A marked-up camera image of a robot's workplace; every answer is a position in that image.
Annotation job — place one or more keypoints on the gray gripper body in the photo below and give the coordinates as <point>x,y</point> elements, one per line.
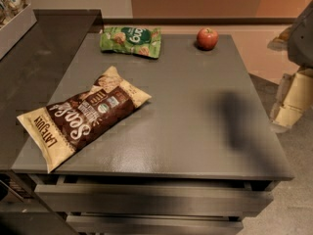
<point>301,44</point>

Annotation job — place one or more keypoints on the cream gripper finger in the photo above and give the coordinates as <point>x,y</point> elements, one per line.
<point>283,119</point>
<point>281,94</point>

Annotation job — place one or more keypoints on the brown Late July chip bag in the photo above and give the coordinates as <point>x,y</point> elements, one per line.
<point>62,129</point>

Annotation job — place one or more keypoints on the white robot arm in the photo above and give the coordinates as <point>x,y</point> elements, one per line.
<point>298,39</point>

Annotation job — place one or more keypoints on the green snack bag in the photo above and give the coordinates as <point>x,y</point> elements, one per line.
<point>131,40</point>

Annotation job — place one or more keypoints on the red apple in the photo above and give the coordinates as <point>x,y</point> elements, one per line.
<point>207,38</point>

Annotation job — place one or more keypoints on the gray cabinet with drawers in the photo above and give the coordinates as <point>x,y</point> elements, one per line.
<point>197,159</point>

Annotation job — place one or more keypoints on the dark gray side counter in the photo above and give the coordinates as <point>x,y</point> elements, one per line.
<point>29,75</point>

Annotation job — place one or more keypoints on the gray tray box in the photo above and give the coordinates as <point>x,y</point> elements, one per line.
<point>12,32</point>

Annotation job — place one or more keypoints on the snack packs in tray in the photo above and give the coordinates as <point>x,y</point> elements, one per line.
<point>9,9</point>

